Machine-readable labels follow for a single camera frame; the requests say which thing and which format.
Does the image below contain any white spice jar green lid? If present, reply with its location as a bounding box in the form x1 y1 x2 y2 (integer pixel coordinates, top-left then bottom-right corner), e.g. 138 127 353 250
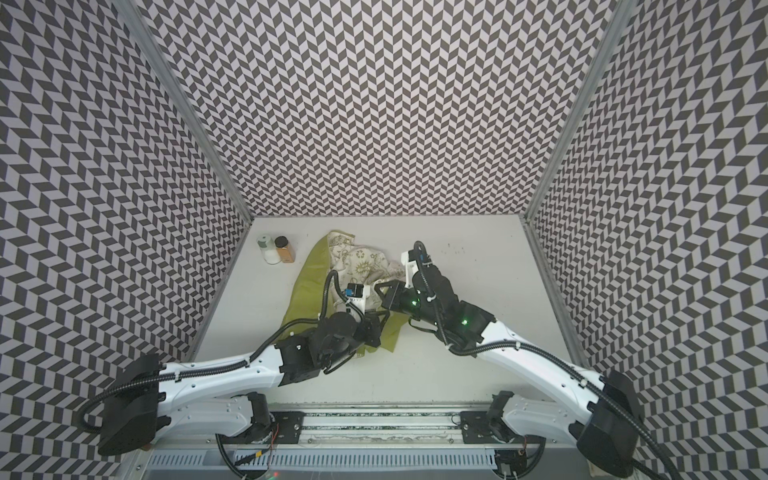
257 234 282 265

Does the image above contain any aluminium right corner post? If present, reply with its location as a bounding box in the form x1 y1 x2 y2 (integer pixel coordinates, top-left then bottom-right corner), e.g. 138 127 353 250
523 0 638 224

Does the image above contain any aluminium corner post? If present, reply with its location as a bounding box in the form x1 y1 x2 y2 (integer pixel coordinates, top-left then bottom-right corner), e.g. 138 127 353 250
523 0 638 224
111 0 253 224

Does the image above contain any orange spice jar black lid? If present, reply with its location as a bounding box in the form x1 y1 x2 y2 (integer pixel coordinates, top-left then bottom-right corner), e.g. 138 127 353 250
274 235 295 263

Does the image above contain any metal base rail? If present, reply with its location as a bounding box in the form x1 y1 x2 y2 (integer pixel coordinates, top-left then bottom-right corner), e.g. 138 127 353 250
197 403 571 451

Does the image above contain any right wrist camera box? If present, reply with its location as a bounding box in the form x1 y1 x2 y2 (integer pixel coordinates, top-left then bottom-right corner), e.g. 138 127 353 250
400 248 428 290

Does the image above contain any green and cream printed jacket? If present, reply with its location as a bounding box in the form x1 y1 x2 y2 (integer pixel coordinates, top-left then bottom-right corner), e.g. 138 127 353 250
283 230 404 323

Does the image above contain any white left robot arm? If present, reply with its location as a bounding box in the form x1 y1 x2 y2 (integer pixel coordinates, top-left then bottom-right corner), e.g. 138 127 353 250
74 270 389 456

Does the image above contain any aluminium left corner post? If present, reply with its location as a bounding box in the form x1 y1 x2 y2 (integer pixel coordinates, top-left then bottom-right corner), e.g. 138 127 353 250
111 0 253 224

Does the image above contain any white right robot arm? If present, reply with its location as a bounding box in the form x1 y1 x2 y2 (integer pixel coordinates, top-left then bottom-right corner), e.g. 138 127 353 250
374 262 681 479

